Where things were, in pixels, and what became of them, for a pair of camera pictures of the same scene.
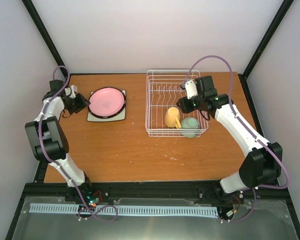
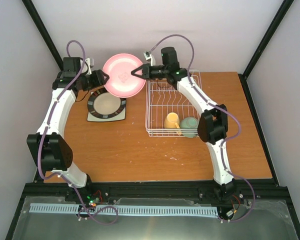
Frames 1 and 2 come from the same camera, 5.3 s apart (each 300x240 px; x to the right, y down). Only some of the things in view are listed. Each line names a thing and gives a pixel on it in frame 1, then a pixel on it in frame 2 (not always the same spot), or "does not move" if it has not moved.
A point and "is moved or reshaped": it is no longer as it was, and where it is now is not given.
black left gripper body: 74,106 → 97,81
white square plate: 90,117 does not move
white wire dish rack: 163,117 does not move
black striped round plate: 125,101 → 103,104
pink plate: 106,102 → 122,83
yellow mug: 172,117 is moved or reshaped
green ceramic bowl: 190,123 does not move
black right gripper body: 187,108 → 153,74
